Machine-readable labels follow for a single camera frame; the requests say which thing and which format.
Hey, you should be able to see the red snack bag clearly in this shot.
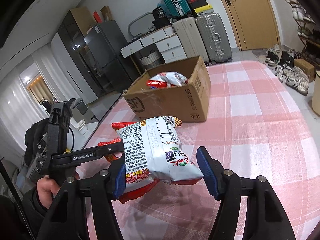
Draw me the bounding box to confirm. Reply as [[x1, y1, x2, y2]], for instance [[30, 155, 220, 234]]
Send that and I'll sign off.
[[97, 138, 126, 164]]

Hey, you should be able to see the white red noodle bag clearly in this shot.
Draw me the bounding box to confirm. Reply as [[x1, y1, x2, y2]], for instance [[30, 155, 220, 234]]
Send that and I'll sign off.
[[112, 116, 203, 203]]

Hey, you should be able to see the white red snack packet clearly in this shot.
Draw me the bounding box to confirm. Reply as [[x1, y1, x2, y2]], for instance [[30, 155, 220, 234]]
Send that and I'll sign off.
[[146, 72, 188, 89]]

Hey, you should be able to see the left human hand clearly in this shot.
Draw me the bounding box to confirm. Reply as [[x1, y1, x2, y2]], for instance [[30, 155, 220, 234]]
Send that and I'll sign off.
[[36, 172, 80, 209]]

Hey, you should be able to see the white curtain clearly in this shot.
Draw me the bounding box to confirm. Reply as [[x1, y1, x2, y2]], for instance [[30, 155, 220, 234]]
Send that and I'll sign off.
[[1, 44, 78, 166]]

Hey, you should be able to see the dark grey refrigerator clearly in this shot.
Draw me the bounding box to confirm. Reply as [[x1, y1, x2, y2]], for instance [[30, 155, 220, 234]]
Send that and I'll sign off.
[[84, 20, 140, 93]]

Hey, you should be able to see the black glass cabinet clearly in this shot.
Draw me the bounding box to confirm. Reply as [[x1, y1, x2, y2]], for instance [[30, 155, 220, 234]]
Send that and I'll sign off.
[[57, 7, 107, 103]]

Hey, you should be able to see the woven laundry basket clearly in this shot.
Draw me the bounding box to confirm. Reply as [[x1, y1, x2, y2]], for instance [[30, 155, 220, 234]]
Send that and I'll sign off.
[[139, 51, 162, 69]]

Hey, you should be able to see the oval mirror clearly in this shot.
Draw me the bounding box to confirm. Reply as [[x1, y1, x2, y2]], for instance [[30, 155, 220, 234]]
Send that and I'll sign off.
[[127, 12, 156, 38]]

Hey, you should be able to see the SF cardboard box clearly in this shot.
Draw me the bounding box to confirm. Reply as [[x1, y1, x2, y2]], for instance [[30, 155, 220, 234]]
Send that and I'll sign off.
[[123, 56, 211, 122]]

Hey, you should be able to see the white drawer desk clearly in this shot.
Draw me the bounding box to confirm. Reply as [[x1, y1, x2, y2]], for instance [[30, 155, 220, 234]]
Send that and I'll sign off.
[[120, 25, 187, 63]]

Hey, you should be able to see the cream trash bin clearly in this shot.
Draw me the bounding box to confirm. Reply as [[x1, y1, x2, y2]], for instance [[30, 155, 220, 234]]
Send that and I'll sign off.
[[311, 70, 320, 115]]

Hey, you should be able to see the white black sneaker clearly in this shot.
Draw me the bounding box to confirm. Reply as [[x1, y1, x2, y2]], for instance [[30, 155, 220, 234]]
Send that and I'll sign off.
[[285, 75, 309, 96]]

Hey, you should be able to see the black bag on desk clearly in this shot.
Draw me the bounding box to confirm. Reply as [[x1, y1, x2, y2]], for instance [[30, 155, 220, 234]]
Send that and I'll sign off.
[[152, 6, 165, 21]]

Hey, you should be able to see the small brown shoe box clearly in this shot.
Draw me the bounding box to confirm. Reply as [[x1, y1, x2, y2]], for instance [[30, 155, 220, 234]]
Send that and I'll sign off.
[[294, 59, 315, 82]]

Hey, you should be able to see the beige suitcase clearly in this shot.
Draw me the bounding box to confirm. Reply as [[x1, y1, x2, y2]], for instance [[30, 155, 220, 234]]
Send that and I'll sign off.
[[172, 17, 209, 63]]

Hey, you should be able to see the silver suitcase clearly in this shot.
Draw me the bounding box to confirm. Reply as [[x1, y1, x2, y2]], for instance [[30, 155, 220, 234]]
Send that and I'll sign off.
[[196, 12, 233, 64]]

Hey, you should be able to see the stack of shoe boxes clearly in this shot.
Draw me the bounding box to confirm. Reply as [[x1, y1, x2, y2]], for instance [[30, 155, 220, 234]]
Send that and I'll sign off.
[[187, 0, 214, 18]]

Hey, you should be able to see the bamboo shoe rack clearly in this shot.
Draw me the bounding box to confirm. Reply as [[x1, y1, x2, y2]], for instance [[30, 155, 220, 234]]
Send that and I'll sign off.
[[285, 0, 319, 68]]

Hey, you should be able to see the wooden door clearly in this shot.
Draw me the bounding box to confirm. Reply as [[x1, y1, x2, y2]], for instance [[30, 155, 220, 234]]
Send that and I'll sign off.
[[221, 0, 279, 50]]

